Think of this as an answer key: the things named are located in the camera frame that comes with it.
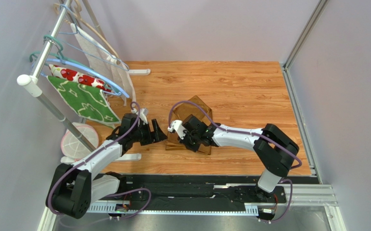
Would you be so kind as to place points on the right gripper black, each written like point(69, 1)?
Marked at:
point(187, 132)

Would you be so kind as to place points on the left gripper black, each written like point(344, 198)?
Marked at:
point(159, 134)

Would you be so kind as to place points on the brown satin napkin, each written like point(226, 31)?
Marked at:
point(181, 112)

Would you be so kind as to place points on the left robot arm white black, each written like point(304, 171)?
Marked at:
point(76, 186)

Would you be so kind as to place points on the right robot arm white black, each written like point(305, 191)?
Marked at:
point(275, 149)

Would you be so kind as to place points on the green white patterned towel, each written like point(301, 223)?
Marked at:
point(86, 101)

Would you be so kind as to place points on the beige grey hanging cloth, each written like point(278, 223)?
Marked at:
point(121, 78)

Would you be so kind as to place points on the light blue plastic hanger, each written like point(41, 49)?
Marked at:
point(116, 88)

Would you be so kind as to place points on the red floral white cloth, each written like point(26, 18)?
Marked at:
point(78, 77)

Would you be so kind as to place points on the white metal clothes rack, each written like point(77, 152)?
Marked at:
point(53, 49)

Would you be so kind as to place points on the wooden hanger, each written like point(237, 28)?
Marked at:
point(77, 8)

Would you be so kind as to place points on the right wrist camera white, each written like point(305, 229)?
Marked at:
point(177, 127)

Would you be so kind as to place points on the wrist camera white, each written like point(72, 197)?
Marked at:
point(177, 127)
point(143, 115)

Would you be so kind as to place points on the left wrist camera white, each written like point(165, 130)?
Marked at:
point(143, 115)

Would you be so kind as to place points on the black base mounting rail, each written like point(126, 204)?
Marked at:
point(193, 194)

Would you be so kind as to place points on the thin blue wire hanger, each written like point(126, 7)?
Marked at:
point(95, 51)

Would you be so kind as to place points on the aluminium corner frame post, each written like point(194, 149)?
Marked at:
point(305, 33)

